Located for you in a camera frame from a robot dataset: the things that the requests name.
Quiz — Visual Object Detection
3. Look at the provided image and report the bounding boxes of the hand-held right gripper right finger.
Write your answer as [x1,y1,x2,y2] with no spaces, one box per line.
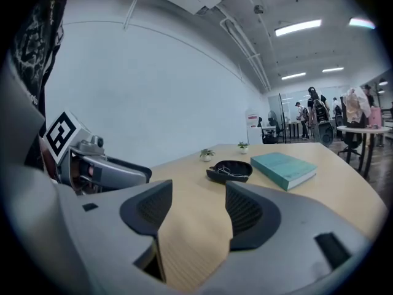
[202,179,380,295]

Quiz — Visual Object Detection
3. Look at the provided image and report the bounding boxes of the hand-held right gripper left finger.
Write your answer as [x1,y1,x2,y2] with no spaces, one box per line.
[55,179,174,289]

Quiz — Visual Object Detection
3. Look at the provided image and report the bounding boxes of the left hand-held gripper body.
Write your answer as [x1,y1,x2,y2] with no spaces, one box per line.
[42,110,107,197]

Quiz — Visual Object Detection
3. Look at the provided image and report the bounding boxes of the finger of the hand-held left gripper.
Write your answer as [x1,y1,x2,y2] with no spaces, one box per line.
[100,155,153,194]

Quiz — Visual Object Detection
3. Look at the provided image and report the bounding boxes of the silver wire-frame eyeglasses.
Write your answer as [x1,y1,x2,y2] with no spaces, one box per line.
[215,164,244,178]

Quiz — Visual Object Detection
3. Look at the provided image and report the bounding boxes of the black glasses case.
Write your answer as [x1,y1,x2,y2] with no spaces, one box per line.
[206,160,254,184]

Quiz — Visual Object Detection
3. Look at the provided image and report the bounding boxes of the person's left forearm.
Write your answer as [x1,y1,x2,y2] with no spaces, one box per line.
[38,135,59,181]

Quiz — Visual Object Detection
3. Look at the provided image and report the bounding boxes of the person's left hand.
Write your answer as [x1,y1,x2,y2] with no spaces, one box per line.
[72,159,97,195]

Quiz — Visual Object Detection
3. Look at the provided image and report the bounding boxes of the teal book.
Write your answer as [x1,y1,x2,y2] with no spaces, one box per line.
[250,152,318,192]

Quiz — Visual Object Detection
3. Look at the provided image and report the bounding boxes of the small yellowish potted plant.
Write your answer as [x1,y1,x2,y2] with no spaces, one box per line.
[199,148,216,163]

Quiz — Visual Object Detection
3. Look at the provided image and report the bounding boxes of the person's black printed t-shirt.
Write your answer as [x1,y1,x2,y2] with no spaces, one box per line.
[7,0,73,172]

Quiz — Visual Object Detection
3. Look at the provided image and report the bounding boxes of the white water dispenser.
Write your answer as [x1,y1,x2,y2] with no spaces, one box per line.
[244,108,263,146]

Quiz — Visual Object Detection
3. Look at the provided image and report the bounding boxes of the black standing fan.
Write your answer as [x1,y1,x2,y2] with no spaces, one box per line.
[267,109,281,144]

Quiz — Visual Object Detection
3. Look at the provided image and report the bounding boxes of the round wooden table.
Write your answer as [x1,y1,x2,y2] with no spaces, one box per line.
[336,124,393,179]

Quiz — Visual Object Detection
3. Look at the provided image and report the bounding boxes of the beige clothing pile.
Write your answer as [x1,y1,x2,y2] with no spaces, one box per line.
[341,86,373,125]

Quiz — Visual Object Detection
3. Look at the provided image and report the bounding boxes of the pink box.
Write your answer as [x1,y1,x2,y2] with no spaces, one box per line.
[368,106,384,128]

